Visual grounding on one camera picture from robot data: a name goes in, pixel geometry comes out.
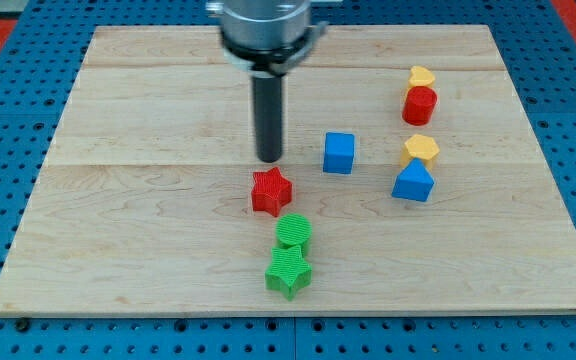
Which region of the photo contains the red star block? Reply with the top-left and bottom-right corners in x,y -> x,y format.
251,167 -> 292,217

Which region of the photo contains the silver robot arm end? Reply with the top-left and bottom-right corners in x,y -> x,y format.
205,0 -> 328,78

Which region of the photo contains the green star block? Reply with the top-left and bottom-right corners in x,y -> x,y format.
264,245 -> 312,301

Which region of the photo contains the green cylinder block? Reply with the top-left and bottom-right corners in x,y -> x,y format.
275,213 -> 313,257

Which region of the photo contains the blue cube block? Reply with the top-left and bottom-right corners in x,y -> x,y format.
323,132 -> 355,174

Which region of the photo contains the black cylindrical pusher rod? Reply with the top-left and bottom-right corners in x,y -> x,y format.
251,77 -> 283,163

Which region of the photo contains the light wooden board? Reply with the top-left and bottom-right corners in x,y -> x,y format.
0,25 -> 576,318

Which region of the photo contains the blue triangular prism block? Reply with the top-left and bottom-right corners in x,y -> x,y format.
391,158 -> 435,202

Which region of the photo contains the yellow hexagon block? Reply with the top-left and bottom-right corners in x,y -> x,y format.
400,134 -> 440,171

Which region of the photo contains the red cylinder block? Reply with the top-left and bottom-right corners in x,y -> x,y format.
402,86 -> 438,126

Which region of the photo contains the yellow heart block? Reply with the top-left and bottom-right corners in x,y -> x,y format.
407,65 -> 436,89

